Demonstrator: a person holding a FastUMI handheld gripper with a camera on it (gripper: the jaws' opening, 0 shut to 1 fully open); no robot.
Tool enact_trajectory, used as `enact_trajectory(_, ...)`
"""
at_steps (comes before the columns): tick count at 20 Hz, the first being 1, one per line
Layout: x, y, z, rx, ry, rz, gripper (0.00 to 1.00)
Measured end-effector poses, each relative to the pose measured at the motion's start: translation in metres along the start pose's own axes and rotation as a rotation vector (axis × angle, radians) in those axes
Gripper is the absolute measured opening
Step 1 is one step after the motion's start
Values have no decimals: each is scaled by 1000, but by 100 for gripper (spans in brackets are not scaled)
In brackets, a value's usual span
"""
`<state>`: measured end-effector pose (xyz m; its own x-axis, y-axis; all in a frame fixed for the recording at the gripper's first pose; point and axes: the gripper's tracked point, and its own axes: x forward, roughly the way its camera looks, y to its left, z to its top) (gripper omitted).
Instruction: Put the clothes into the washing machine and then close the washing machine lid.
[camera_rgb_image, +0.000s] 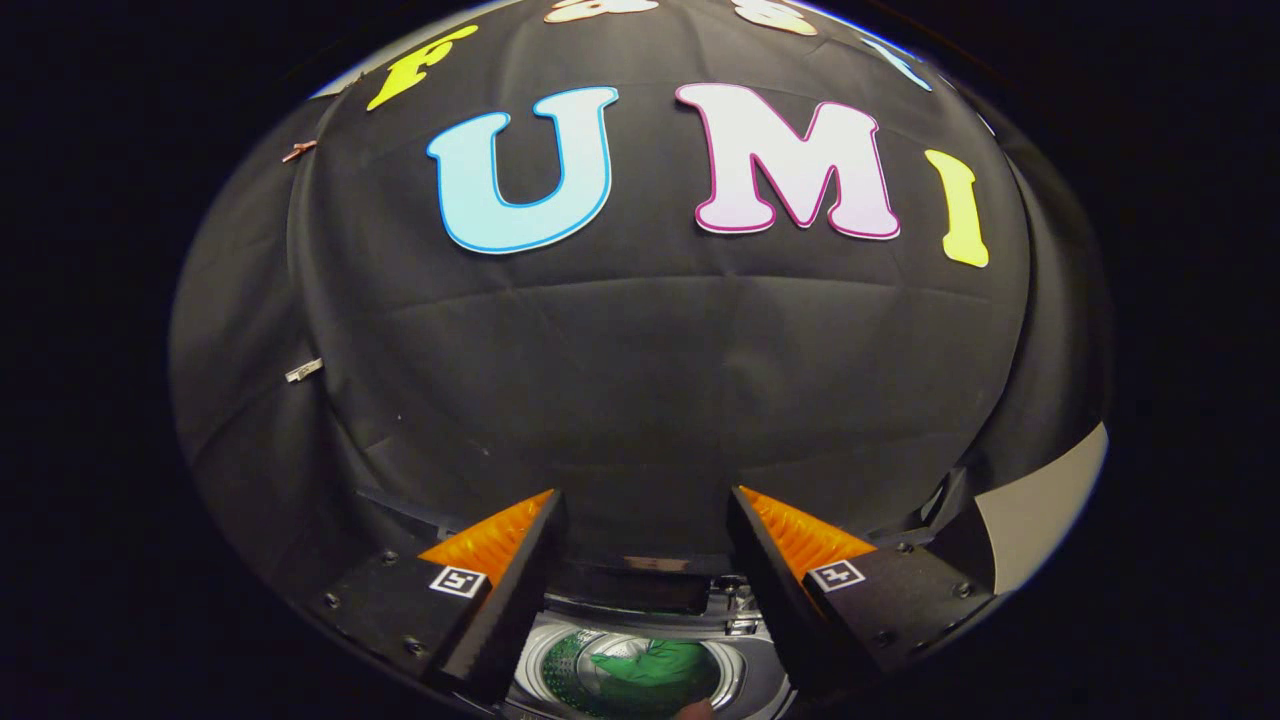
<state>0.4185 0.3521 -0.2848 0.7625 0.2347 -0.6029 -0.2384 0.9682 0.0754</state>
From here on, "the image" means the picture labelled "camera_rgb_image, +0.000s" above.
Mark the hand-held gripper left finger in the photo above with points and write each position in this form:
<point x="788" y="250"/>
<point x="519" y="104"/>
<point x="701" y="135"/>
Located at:
<point x="505" y="615"/>

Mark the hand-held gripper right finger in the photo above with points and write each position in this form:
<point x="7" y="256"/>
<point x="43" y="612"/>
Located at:
<point x="780" y="610"/>

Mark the green button shirt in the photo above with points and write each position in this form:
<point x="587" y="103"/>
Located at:
<point x="660" y="665"/>

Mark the grey washing machine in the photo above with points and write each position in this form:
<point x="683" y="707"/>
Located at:
<point x="640" y="600"/>

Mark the black backdrop cloth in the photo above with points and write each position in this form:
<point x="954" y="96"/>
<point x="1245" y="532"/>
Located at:
<point x="640" y="380"/>

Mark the grey cabinet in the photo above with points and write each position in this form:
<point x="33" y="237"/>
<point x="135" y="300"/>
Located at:
<point x="1050" y="510"/>

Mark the white clip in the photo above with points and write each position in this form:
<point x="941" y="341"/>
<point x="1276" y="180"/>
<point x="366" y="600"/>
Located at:
<point x="303" y="370"/>

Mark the pink clip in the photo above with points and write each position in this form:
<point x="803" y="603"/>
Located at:
<point x="298" y="151"/>

